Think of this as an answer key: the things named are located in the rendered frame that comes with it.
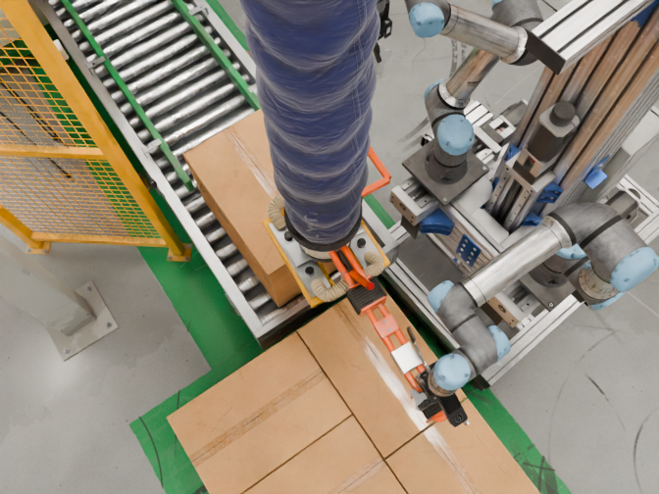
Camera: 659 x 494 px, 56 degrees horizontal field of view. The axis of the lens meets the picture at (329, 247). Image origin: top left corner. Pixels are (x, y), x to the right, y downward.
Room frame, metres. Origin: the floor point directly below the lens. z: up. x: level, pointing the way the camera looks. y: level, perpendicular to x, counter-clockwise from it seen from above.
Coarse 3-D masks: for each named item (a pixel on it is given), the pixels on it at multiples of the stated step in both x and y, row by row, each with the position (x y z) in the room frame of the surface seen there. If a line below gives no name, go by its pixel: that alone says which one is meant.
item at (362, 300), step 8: (376, 280) 0.58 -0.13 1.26; (352, 288) 0.56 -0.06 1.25; (360, 288) 0.56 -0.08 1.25; (376, 288) 0.55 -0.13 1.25; (352, 296) 0.53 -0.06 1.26; (360, 296) 0.53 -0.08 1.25; (368, 296) 0.53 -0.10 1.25; (376, 296) 0.53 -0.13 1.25; (384, 296) 0.53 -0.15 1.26; (352, 304) 0.52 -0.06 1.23; (360, 304) 0.51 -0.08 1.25; (368, 304) 0.51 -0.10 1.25; (376, 304) 0.51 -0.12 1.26; (360, 312) 0.49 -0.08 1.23
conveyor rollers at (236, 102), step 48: (48, 0) 2.43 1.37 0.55; (96, 0) 2.44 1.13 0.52; (144, 0) 2.40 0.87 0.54; (144, 48) 2.09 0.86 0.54; (144, 96) 1.80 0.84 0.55; (192, 96) 1.81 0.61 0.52; (240, 96) 1.77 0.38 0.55; (192, 144) 1.52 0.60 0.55; (192, 192) 1.29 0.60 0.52; (240, 288) 0.81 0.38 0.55
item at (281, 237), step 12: (276, 228) 0.82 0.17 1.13; (276, 240) 0.78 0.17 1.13; (288, 240) 0.77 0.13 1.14; (288, 264) 0.69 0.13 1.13; (312, 264) 0.69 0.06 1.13; (300, 276) 0.65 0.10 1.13; (312, 276) 0.64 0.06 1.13; (324, 276) 0.64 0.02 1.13; (300, 288) 0.61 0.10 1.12; (312, 300) 0.57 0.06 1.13
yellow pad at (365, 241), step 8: (368, 232) 0.79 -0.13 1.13; (352, 240) 0.76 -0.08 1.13; (360, 240) 0.75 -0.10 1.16; (368, 240) 0.76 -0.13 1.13; (352, 248) 0.73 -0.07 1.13; (360, 248) 0.73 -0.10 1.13; (368, 248) 0.73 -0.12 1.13; (376, 248) 0.73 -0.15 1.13; (360, 256) 0.70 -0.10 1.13; (384, 256) 0.70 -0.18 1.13; (360, 264) 0.68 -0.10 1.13; (368, 264) 0.68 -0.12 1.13; (384, 264) 0.68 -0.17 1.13
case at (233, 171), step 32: (256, 128) 1.32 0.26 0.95; (192, 160) 1.20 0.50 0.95; (224, 160) 1.19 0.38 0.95; (256, 160) 1.18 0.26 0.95; (224, 192) 1.06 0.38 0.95; (256, 192) 1.05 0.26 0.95; (224, 224) 1.05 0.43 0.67; (256, 224) 0.92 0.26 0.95; (256, 256) 0.80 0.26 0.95; (288, 288) 0.75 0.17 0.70
